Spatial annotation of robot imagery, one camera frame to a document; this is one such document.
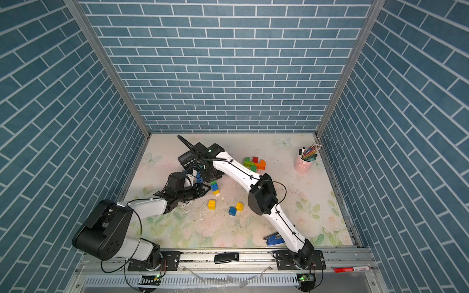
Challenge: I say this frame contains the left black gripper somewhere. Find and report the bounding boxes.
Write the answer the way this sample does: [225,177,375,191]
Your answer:
[175,182,211,203]

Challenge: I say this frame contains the orange long lego brick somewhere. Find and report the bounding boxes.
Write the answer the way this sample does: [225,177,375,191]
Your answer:
[256,163,266,170]

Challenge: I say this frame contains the lime long lego brick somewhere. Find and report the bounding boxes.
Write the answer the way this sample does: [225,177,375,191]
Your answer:
[243,161,257,168]

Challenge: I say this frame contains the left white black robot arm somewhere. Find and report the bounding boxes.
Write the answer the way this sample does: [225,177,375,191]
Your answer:
[72,172,211,271]

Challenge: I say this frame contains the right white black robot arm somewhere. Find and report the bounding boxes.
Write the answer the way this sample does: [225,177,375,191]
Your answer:
[177,135,326,270]

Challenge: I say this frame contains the black desk calculator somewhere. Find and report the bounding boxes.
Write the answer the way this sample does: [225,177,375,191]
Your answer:
[178,151,199,171]

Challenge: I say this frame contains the blue black stapler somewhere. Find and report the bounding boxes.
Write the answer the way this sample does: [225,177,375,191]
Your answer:
[263,232,285,246]

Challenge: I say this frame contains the pink pencil cup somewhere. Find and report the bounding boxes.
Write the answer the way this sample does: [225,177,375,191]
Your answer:
[293,156,313,175]

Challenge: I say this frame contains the coloured pencils bundle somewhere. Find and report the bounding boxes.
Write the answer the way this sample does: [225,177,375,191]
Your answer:
[299,144,322,162]

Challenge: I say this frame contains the red marker pen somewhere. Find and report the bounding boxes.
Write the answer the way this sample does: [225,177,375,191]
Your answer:
[333,266,371,273]

